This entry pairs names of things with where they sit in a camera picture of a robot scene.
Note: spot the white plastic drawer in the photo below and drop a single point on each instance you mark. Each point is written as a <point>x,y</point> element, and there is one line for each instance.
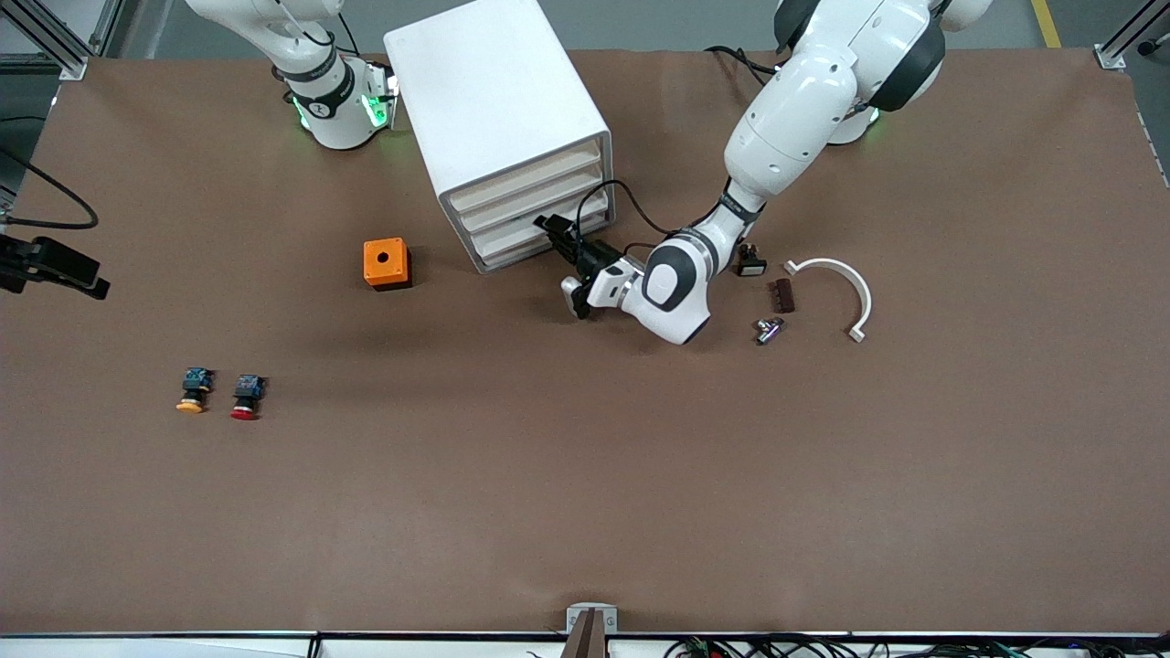
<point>512,208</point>
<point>521,175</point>
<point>507,249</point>

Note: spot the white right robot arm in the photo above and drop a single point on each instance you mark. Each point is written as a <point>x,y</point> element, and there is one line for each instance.
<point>329,100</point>

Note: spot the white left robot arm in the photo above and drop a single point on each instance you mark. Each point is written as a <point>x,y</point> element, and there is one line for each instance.
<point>804,100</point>

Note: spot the black and white push button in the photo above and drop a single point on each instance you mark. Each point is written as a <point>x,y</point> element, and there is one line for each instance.
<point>750,263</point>

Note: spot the white drawer cabinet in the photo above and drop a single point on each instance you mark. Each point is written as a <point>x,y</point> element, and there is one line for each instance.
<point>484,91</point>

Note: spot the yellow mushroom push button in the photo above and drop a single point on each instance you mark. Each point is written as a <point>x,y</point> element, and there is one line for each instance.
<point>194,388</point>

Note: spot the red mushroom push button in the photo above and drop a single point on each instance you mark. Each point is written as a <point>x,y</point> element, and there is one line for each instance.
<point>247,395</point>

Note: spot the silver metal fitting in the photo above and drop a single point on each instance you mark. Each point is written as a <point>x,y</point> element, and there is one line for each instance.
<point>770,330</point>

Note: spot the brown terminal block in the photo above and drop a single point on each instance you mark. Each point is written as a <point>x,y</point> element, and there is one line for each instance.
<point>784,295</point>

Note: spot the orange button enclosure box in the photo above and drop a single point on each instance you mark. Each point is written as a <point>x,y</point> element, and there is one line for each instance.
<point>384,260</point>

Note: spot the aluminium frame post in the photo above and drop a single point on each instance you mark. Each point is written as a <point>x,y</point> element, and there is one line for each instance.
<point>55,46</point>
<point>1120,50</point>

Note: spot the white curved bracket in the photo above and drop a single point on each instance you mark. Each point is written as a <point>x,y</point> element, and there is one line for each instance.
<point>850,279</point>

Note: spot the grey table edge mount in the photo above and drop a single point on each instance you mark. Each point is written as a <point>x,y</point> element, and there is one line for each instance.
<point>591,626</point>

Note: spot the white table edge rail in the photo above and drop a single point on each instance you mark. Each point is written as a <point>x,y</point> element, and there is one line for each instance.
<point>183,647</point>

